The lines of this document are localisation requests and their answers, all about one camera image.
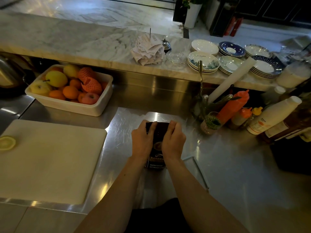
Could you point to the person's right hand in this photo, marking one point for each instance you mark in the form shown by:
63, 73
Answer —
173, 145

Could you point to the person's left hand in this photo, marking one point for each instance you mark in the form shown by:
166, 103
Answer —
141, 143

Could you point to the person's left fingers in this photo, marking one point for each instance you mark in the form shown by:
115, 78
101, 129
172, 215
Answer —
152, 131

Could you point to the person's right fingers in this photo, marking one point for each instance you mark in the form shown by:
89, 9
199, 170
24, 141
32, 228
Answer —
172, 129

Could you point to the black coffee bag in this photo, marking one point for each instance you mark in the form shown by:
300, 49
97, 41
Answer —
159, 133

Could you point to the person's left forearm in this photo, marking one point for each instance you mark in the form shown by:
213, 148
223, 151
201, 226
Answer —
116, 198

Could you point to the person's right forearm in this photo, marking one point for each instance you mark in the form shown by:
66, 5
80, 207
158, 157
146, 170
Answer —
196, 198

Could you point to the glass utensil holder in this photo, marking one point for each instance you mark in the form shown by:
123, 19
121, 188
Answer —
201, 106

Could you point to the glass jar with green contents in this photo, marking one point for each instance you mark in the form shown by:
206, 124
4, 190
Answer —
210, 124

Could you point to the orange squeeze bottle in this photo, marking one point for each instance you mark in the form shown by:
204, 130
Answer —
233, 106

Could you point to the small bottle with orange cap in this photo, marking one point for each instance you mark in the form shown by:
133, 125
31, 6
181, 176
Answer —
240, 116

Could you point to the red apple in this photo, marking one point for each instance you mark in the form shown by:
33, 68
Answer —
90, 98

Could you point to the small clear glass bowl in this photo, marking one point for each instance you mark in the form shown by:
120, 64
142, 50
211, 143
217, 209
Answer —
176, 57

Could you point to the fruit in orange foam net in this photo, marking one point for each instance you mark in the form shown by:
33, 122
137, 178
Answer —
85, 73
91, 86

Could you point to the stack of leaf print plates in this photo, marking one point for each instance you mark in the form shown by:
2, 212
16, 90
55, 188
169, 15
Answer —
206, 61

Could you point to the white wrap roll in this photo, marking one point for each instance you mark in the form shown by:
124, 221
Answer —
230, 80

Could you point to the stack of paper receipts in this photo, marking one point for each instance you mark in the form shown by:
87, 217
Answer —
148, 50

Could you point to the white plastic fruit tub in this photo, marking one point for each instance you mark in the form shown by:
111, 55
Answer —
73, 107

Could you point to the metal service bell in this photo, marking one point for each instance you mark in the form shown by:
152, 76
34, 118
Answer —
166, 44

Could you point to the small bottle with yellow cap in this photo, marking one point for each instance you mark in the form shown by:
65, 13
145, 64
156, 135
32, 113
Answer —
256, 111

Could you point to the stack of pale green saucers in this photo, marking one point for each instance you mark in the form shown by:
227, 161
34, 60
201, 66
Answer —
229, 65

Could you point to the person's black apron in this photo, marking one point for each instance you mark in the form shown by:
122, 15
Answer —
158, 218

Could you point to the plain white plate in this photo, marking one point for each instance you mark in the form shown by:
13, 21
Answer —
204, 46

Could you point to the orange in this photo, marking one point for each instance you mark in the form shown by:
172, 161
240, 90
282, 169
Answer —
56, 95
70, 92
75, 83

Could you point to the stack of blue rimmed saucers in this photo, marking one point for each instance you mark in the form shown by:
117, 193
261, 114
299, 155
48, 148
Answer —
232, 49

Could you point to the large white squeeze bottle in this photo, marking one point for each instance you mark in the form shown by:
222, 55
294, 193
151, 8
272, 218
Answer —
272, 115

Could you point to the white cutting board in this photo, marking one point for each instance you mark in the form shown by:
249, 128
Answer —
51, 160

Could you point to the small white bottle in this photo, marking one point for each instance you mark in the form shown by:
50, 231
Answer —
274, 94

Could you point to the large yellow apple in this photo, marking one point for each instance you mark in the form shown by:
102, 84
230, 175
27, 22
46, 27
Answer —
56, 78

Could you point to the stack of blue striped plates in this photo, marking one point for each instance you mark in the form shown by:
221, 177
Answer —
266, 66

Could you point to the white vase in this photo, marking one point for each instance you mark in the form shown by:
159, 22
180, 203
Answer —
192, 15

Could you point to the stack of silver rimmed plates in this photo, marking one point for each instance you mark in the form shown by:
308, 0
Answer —
258, 50

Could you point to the red fire extinguishers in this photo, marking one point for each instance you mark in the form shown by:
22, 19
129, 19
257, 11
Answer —
233, 26

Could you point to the pale green apple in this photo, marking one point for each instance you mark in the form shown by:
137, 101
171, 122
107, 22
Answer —
40, 87

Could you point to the black box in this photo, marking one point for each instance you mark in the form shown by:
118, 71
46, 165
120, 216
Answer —
291, 155

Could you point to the flower bouquet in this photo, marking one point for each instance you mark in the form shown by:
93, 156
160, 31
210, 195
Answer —
192, 1

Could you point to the large white plastic container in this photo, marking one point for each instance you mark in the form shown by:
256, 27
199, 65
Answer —
292, 75

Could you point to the clear drinking glasses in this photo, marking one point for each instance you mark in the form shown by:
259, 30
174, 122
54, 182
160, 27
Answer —
290, 54

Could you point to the lemon slice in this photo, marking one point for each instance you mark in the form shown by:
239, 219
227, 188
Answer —
6, 143

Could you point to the metal pot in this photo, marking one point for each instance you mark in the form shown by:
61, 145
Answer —
11, 72

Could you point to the dark wooden cabinet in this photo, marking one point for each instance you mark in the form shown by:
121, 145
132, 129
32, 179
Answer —
267, 9

